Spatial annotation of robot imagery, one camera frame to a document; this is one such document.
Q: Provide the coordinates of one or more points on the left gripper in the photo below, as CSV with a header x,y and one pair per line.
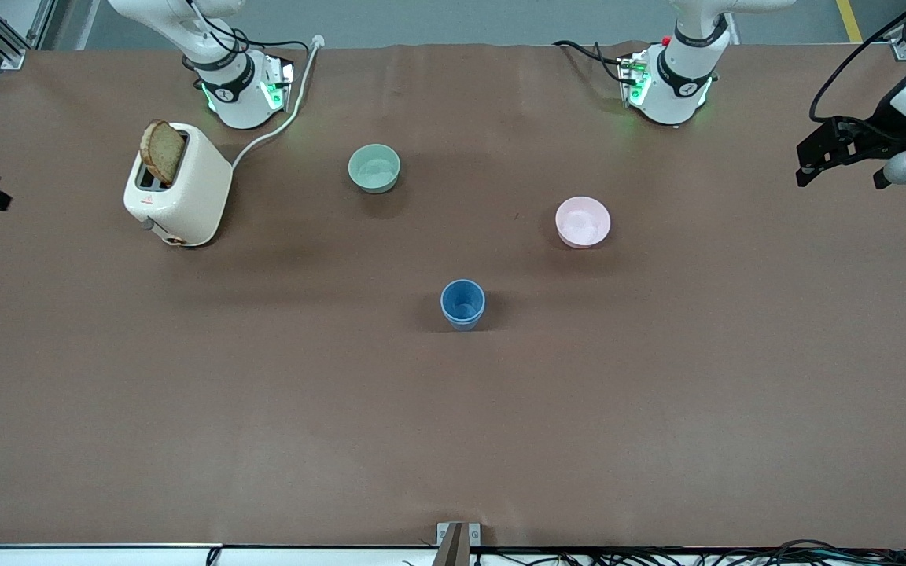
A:
x,y
871,140

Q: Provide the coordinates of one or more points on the tall blue plastic cup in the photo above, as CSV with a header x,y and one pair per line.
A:
x,y
462,299

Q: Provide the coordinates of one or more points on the brown bread slice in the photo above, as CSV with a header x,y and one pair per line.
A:
x,y
163,151

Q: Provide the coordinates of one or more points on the cream white toaster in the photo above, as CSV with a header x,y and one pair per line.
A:
x,y
185,196

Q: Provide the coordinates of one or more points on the pale pink bowl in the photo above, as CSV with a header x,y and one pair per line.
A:
x,y
583,222

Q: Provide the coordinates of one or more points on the brown table cover sheet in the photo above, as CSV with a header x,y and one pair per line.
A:
x,y
264,393

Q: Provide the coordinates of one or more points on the pale green bowl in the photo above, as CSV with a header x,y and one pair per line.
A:
x,y
374,169

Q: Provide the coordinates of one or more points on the white table edge rail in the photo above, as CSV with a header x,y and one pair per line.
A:
x,y
68,556

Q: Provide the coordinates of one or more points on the metal bracket with post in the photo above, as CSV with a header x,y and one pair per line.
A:
x,y
457,542

